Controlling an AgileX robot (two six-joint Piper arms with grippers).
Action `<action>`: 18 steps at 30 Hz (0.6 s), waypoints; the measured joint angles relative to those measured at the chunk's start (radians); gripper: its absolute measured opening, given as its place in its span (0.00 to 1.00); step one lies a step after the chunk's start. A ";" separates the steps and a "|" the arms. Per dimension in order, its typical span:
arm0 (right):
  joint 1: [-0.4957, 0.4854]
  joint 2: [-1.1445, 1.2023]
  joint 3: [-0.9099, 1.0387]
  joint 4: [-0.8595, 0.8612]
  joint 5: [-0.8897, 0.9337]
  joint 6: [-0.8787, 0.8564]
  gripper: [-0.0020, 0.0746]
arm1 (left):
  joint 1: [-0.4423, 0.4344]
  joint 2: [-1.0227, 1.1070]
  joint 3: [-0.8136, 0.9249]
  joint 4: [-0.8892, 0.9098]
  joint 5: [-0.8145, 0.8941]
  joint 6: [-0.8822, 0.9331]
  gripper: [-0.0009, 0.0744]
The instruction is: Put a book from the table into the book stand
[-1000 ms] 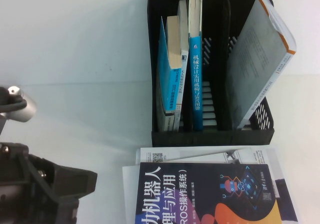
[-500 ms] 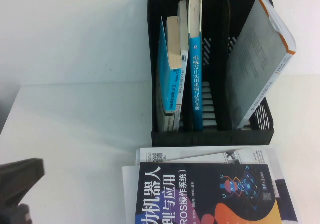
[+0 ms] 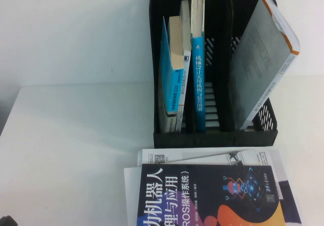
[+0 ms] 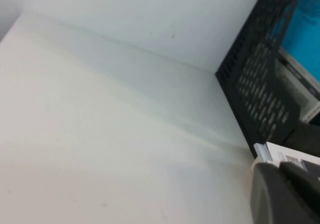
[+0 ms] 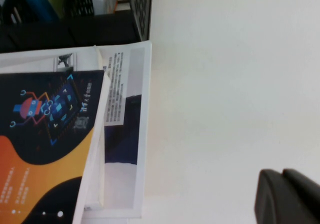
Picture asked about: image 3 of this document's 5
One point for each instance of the black plastic book stand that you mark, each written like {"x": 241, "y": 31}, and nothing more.
{"x": 174, "y": 140}

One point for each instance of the thin white paperback book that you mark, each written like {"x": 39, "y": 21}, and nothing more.
{"x": 186, "y": 28}

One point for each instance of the white book with orange edge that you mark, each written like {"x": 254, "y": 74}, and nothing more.
{"x": 258, "y": 59}

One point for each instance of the blue and grey paperback book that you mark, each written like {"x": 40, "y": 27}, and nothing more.
{"x": 167, "y": 71}

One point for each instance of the dark robot textbook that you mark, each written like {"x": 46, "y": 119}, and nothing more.
{"x": 202, "y": 198}

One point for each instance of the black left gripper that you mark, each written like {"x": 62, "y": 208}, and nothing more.
{"x": 7, "y": 221}

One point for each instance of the blue hardcover book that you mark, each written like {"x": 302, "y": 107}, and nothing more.
{"x": 199, "y": 84}

